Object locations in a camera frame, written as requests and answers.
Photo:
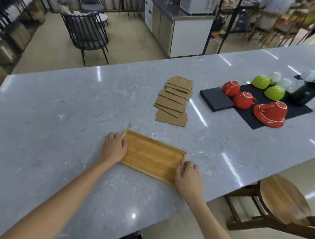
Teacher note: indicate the black metal slatted chair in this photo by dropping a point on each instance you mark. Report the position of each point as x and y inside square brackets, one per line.
[86, 34]

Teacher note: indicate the person's right hand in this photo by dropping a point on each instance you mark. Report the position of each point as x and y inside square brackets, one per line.
[189, 182]

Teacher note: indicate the clear glass cup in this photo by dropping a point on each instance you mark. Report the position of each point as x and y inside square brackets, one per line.
[276, 76]
[287, 83]

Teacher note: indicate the person's left thumb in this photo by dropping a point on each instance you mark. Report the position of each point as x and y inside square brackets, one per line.
[125, 144]

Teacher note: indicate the white microwave oven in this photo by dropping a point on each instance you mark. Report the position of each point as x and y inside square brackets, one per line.
[198, 6]

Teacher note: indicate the black box container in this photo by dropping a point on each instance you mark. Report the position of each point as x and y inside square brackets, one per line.
[301, 94]

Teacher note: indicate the wooden dining chairs group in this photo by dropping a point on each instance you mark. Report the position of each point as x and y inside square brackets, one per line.
[278, 27]

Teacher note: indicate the person's right forearm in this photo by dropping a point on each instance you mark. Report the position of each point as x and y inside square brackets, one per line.
[208, 219]

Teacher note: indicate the person's right thumb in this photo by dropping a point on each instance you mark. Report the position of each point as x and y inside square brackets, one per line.
[178, 171]

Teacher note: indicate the round white side table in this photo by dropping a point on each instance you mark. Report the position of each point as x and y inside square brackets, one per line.
[102, 17]

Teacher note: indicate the person's left hand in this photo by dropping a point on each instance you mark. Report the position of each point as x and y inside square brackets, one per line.
[112, 149]

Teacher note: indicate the black metal rack frame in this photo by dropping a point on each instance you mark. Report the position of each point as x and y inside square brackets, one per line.
[227, 27]

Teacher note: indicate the stainless steel counter cabinet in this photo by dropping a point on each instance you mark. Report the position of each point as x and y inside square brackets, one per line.
[182, 34]

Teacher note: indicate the white paper napkins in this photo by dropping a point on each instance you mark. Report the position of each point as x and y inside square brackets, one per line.
[308, 75]

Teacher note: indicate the small black slate coaster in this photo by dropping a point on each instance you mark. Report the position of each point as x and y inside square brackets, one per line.
[216, 99]

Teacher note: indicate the dark storage shelf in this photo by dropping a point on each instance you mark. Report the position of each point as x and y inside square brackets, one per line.
[14, 34]

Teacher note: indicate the round wooden stool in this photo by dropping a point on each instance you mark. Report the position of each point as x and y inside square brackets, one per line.
[283, 199]

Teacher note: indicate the rectangular bamboo wooden tray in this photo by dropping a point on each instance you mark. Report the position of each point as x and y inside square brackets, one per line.
[151, 156]

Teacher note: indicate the red ceramic cup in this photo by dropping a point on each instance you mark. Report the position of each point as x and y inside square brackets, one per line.
[274, 110]
[243, 100]
[230, 88]

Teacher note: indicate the pile of brown cardboard sleeves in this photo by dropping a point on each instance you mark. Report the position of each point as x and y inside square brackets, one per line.
[172, 103]

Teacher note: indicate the large black ribbed mat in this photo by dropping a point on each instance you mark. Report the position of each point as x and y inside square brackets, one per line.
[299, 110]

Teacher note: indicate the green ceramic cup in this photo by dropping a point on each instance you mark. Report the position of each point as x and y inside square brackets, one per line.
[260, 82]
[274, 93]

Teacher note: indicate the person's left forearm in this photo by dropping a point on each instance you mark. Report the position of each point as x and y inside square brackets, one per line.
[56, 209]

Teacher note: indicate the red ceramic saucer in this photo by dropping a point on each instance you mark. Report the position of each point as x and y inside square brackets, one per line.
[267, 122]

